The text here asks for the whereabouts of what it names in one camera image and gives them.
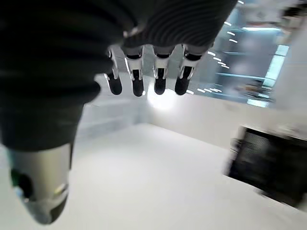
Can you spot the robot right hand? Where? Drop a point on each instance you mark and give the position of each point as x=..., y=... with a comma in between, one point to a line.
x=60, y=48

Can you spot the black mesh basket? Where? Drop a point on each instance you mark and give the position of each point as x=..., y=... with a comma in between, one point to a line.
x=268, y=165

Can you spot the grey metal shop shelf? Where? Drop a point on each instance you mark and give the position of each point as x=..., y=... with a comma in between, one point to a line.
x=244, y=60

